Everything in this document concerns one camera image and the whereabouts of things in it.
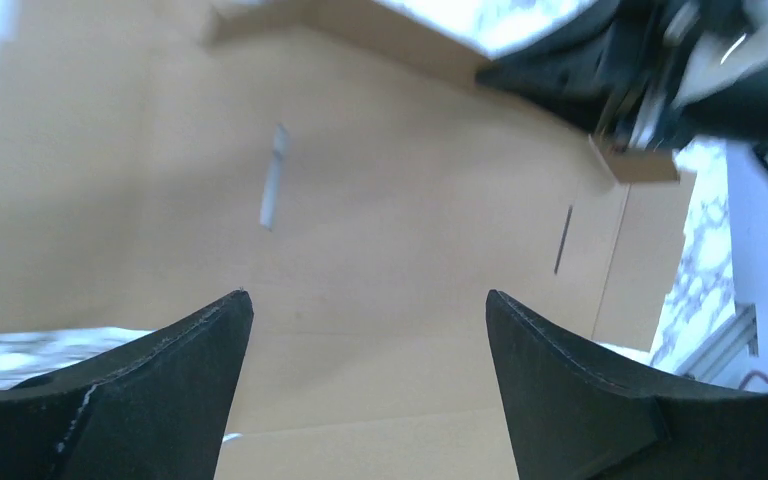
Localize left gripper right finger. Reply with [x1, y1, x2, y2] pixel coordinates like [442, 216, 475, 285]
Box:
[486, 290, 768, 479]

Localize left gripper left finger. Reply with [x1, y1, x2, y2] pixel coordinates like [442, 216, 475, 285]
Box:
[0, 290, 254, 480]

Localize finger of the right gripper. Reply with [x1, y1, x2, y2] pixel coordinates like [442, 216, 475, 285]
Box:
[475, 0, 663, 133]

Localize aluminium frame rail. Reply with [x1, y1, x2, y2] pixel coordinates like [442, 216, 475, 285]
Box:
[673, 303, 759, 388]

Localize brown cardboard box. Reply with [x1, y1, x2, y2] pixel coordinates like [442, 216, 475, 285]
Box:
[0, 1, 695, 479]

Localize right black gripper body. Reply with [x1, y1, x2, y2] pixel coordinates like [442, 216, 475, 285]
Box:
[590, 1, 768, 153]

